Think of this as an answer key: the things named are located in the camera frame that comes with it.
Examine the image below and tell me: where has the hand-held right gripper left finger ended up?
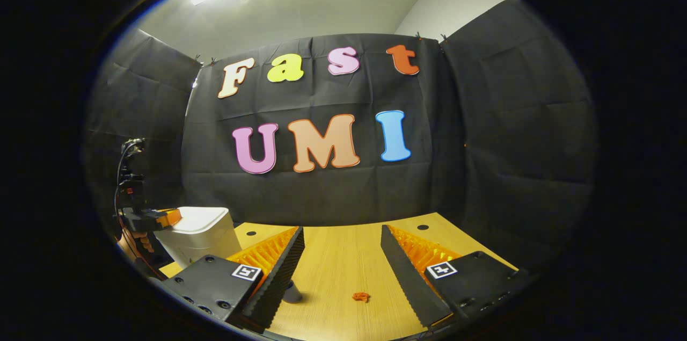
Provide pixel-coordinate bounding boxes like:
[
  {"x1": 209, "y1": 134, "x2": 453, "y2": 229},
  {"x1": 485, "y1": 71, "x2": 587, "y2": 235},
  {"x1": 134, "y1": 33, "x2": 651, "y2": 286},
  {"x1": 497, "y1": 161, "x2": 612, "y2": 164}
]
[{"x1": 160, "y1": 226, "x2": 305, "y2": 334}]

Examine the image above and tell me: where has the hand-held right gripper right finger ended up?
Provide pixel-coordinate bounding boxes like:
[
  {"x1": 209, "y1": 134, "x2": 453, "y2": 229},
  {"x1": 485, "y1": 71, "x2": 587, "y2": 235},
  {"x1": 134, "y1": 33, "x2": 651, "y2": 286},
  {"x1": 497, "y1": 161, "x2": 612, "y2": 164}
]
[{"x1": 380, "y1": 224, "x2": 531, "y2": 329}]

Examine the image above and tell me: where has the white desktop garbage bin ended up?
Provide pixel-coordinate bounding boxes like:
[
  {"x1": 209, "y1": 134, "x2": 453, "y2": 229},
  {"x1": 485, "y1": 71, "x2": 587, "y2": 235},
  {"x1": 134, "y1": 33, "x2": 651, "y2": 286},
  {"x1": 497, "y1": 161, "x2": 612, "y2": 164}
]
[{"x1": 153, "y1": 207, "x2": 242, "y2": 269}]

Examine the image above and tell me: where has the wooden desktop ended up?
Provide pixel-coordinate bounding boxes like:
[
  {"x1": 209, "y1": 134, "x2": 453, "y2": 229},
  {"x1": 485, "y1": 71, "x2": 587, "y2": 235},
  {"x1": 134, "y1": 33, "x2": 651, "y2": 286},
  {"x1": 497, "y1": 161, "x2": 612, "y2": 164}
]
[{"x1": 156, "y1": 212, "x2": 518, "y2": 341}]

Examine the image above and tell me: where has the black backdrop cloth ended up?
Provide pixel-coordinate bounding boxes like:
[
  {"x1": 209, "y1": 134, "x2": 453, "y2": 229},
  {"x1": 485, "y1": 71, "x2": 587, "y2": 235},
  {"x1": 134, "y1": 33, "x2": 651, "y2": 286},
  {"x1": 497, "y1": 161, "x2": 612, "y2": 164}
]
[{"x1": 85, "y1": 0, "x2": 599, "y2": 272}]

